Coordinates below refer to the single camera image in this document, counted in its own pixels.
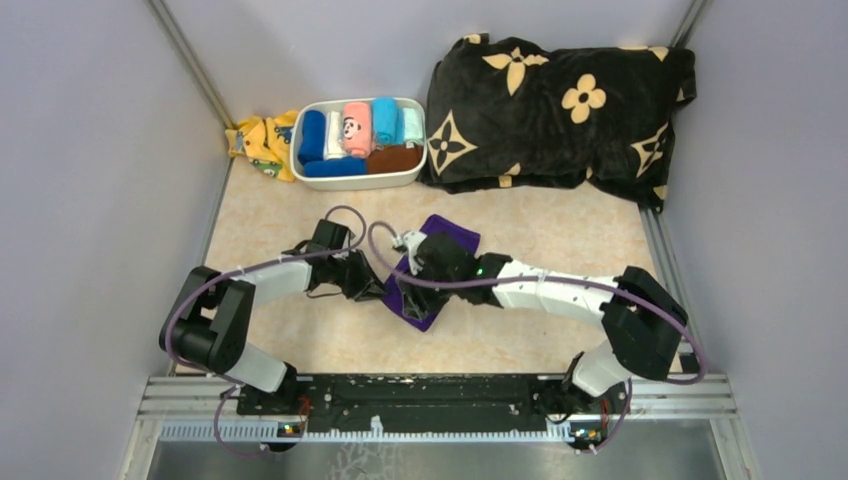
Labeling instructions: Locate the dark blue rolled towel upright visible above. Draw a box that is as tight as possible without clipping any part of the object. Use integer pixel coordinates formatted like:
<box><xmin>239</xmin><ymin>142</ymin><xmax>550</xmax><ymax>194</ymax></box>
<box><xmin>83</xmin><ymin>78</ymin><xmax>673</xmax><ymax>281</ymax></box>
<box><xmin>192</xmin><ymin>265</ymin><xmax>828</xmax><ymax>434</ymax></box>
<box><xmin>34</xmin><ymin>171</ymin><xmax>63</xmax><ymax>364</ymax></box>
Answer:
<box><xmin>298</xmin><ymin>110</ymin><xmax>326</xmax><ymax>165</ymax></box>

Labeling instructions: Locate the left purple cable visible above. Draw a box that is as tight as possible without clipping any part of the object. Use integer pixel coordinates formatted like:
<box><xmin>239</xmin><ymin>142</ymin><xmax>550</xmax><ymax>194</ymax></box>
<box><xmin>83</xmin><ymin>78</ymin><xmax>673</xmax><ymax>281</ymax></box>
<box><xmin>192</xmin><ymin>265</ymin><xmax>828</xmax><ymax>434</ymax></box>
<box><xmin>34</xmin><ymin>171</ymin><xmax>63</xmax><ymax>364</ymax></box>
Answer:
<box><xmin>162</xmin><ymin>204</ymin><xmax>369</xmax><ymax>460</ymax></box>

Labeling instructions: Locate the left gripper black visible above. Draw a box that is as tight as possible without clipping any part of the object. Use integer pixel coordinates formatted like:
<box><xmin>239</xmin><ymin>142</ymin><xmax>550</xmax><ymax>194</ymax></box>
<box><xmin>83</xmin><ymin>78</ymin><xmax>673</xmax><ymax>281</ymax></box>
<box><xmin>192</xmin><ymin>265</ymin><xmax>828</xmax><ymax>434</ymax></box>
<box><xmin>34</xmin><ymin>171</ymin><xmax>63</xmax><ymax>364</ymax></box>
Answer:
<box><xmin>329</xmin><ymin>248</ymin><xmax>390</xmax><ymax>302</ymax></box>

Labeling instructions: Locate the yellow patterned cloth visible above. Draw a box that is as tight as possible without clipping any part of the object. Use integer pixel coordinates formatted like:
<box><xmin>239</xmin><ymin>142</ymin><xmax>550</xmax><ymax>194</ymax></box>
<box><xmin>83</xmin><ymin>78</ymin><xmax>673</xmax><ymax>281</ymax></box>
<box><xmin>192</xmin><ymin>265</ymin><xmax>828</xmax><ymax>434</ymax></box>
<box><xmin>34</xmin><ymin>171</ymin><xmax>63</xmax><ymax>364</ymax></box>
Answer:
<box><xmin>224</xmin><ymin>110</ymin><xmax>299</xmax><ymax>183</ymax></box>

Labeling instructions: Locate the pink panda towel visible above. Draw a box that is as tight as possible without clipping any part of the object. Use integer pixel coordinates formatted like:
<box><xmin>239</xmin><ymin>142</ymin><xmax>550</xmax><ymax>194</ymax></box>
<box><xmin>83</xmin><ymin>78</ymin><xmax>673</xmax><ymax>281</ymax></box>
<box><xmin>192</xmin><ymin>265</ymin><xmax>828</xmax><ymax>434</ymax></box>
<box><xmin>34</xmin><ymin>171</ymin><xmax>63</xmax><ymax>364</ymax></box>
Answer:
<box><xmin>342</xmin><ymin>102</ymin><xmax>373</xmax><ymax>158</ymax></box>

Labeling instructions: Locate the dark blue rolled towel lying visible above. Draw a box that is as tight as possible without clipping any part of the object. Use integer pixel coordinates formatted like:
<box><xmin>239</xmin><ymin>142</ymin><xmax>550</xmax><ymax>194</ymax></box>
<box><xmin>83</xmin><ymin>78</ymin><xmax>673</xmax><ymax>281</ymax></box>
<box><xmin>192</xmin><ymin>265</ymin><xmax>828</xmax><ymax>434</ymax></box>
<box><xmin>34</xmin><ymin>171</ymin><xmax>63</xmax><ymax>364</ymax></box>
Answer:
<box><xmin>303</xmin><ymin>156</ymin><xmax>367</xmax><ymax>178</ymax></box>

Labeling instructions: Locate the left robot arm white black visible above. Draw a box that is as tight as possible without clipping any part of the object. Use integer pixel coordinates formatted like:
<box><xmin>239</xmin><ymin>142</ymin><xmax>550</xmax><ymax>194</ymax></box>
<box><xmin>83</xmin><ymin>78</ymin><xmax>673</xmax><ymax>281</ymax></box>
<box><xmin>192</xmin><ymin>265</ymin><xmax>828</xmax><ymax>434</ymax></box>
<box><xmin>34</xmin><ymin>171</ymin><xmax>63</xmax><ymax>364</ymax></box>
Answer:
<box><xmin>159</xmin><ymin>219</ymin><xmax>387</xmax><ymax>414</ymax></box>

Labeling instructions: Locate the brown rolled towel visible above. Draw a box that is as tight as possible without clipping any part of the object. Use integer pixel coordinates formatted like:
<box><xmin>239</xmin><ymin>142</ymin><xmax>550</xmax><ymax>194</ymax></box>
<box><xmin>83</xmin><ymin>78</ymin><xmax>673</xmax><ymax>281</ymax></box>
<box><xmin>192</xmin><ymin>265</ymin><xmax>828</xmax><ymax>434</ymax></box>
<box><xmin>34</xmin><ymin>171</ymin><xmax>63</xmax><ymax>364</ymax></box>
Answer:
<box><xmin>365</xmin><ymin>145</ymin><xmax>422</xmax><ymax>175</ymax></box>

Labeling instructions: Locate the pale mint rolled towel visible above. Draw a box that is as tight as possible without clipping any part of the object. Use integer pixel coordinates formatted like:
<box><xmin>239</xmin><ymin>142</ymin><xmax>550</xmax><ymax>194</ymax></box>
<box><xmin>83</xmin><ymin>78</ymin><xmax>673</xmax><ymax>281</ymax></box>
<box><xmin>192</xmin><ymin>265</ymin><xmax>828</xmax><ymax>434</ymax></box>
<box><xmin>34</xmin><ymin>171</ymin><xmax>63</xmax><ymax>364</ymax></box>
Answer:
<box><xmin>401</xmin><ymin>107</ymin><xmax>424</xmax><ymax>145</ymax></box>

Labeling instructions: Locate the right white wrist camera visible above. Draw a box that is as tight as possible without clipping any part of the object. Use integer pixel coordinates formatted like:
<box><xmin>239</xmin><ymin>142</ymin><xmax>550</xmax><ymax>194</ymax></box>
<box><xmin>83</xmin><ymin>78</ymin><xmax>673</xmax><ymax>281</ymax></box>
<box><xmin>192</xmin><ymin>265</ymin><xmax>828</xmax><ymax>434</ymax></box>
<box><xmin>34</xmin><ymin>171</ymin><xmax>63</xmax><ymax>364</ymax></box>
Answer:
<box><xmin>393</xmin><ymin>230</ymin><xmax>428</xmax><ymax>276</ymax></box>

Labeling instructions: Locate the black floral blanket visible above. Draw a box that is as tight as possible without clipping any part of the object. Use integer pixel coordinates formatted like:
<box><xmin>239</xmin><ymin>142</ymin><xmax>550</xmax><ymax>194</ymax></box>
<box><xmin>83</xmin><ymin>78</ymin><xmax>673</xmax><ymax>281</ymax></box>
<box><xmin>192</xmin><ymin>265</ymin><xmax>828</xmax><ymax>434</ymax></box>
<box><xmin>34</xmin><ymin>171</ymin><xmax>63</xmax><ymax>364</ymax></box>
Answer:
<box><xmin>419</xmin><ymin>34</ymin><xmax>697</xmax><ymax>211</ymax></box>

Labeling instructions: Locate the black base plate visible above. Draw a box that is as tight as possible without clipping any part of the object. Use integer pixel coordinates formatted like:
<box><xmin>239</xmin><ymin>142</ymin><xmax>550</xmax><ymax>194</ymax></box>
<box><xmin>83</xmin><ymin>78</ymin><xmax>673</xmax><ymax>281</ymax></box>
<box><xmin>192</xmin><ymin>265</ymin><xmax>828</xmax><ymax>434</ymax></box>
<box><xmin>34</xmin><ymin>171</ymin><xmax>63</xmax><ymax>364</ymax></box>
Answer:
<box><xmin>236</xmin><ymin>373</ymin><xmax>626</xmax><ymax>434</ymax></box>

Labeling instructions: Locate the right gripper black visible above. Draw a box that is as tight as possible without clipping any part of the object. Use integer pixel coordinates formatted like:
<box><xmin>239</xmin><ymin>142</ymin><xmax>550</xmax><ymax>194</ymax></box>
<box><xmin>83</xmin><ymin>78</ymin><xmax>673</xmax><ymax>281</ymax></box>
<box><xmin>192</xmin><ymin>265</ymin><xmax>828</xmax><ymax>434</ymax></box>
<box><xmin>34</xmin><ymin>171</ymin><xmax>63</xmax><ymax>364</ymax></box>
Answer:
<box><xmin>397</xmin><ymin>258</ymin><xmax>460</xmax><ymax>320</ymax></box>

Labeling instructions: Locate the white rolled towel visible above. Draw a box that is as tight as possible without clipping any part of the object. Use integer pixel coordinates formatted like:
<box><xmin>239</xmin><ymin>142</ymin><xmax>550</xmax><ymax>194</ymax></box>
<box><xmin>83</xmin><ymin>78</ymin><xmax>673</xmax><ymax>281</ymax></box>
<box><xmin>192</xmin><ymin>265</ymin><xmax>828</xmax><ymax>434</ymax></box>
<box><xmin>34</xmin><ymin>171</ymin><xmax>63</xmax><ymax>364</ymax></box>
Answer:
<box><xmin>324</xmin><ymin>110</ymin><xmax>346</xmax><ymax>160</ymax></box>

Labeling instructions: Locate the purple towel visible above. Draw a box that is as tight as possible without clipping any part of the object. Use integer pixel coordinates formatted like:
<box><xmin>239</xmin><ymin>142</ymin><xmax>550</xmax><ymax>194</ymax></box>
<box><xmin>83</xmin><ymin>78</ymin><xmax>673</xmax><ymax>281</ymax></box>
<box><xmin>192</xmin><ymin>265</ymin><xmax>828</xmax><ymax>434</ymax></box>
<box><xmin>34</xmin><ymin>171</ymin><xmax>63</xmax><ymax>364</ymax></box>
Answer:
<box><xmin>382</xmin><ymin>214</ymin><xmax>481</xmax><ymax>332</ymax></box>

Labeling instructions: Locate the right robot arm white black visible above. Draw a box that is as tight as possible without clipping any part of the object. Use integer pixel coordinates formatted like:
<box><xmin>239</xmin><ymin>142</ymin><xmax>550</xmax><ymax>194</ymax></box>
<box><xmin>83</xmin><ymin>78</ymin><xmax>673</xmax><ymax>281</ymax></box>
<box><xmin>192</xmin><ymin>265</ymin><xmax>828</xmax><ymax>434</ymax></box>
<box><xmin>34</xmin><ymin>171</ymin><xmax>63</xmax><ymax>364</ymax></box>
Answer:
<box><xmin>393</xmin><ymin>231</ymin><xmax>688</xmax><ymax>412</ymax></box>

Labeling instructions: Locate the light blue rolled towel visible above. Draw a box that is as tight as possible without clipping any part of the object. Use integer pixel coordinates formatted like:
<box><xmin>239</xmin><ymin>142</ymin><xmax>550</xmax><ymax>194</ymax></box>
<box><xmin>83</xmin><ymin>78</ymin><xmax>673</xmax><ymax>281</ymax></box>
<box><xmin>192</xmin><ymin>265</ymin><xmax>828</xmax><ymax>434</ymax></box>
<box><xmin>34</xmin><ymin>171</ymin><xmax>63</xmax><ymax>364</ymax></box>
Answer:
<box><xmin>371</xmin><ymin>97</ymin><xmax>402</xmax><ymax>145</ymax></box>

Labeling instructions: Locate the white plastic bin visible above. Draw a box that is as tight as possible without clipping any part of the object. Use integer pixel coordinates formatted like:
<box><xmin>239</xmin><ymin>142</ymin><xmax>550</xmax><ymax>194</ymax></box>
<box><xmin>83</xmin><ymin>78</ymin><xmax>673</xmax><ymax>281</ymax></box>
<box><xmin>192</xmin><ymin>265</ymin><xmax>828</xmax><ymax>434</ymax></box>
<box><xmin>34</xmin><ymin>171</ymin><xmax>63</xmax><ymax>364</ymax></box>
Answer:
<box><xmin>290</xmin><ymin>98</ymin><xmax>427</xmax><ymax>191</ymax></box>

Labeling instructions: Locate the aluminium frame rail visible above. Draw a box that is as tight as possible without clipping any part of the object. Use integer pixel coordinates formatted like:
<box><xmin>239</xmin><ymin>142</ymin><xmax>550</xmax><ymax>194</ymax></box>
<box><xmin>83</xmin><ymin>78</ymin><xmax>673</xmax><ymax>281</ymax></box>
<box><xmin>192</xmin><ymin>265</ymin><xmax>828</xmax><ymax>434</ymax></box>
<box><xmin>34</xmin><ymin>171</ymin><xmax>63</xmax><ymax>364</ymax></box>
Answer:
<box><xmin>120</xmin><ymin>374</ymin><xmax>760</xmax><ymax>479</ymax></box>

